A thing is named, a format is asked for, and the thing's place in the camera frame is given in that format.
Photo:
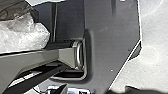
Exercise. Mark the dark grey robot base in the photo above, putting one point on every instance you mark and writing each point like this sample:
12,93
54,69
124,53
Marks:
110,36

